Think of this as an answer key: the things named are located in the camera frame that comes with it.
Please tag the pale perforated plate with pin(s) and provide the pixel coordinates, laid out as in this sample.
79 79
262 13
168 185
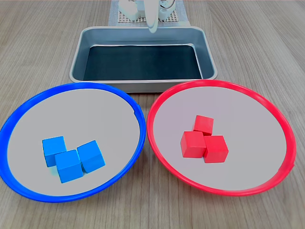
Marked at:
124 19

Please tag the black mat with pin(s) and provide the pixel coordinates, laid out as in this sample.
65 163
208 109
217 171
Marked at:
143 62

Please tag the steel tray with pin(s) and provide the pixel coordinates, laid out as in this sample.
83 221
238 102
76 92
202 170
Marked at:
79 59

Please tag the blue-rimmed white plate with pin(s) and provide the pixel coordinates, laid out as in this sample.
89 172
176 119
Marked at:
71 114

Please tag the blue cube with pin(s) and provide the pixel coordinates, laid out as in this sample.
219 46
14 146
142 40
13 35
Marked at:
69 167
53 149
91 156

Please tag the red-rimmed white plate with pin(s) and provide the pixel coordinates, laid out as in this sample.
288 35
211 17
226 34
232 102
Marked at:
238 114

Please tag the red cube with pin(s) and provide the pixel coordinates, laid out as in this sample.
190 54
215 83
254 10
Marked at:
216 149
191 144
203 124

